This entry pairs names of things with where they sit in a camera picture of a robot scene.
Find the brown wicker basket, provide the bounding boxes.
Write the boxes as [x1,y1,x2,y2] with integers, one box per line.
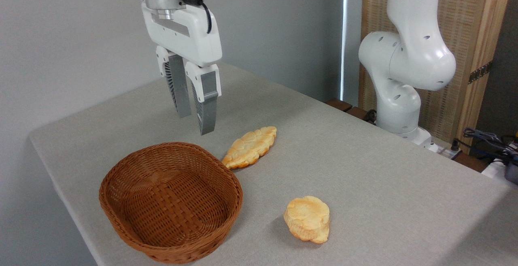
[99,142,244,264]

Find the bright vertical window strip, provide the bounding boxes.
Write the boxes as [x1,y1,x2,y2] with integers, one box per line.
[341,0,349,101]

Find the tangled black cables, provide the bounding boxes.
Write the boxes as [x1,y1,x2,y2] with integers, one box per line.
[451,127,518,162]

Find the metal screen hinge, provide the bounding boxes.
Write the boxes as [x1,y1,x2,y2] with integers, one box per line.
[468,61,494,85]

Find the long leaf-shaped bread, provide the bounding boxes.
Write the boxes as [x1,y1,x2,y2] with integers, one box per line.
[221,126,278,170]

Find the blue-grey plastic object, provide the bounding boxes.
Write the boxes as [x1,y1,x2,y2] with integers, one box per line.
[504,160,518,185]

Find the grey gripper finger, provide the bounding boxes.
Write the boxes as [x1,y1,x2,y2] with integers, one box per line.
[155,45,192,119]
[184,62,222,136]

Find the round golden bread roll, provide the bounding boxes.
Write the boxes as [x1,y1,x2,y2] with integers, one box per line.
[283,196,331,245]

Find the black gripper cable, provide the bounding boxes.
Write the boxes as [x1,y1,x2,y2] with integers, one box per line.
[181,0,212,34]

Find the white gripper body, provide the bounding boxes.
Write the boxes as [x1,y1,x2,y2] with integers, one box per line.
[136,0,223,68]

